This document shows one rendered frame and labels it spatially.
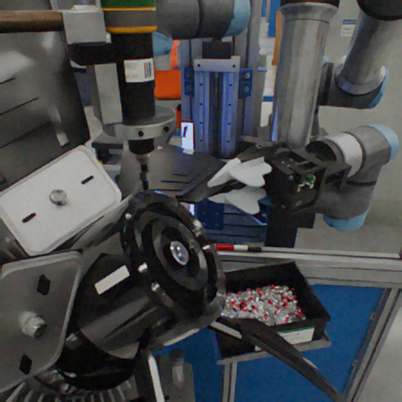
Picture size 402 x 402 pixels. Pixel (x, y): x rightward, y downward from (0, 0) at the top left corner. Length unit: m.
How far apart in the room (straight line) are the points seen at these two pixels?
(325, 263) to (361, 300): 0.18
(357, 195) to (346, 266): 0.30
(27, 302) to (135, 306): 0.07
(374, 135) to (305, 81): 0.15
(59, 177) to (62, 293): 0.11
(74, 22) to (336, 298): 0.88
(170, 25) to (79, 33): 0.30
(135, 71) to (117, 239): 0.14
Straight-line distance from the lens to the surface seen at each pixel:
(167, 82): 4.19
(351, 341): 1.14
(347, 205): 0.65
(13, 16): 0.29
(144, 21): 0.30
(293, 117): 0.62
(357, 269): 0.91
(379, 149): 0.62
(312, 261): 0.87
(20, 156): 0.32
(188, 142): 0.70
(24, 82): 0.35
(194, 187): 0.43
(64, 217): 0.30
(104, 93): 0.30
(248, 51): 1.16
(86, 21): 0.29
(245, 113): 1.18
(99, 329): 0.26
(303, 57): 0.62
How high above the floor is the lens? 1.40
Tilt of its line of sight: 31 degrees down
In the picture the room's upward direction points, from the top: straight up
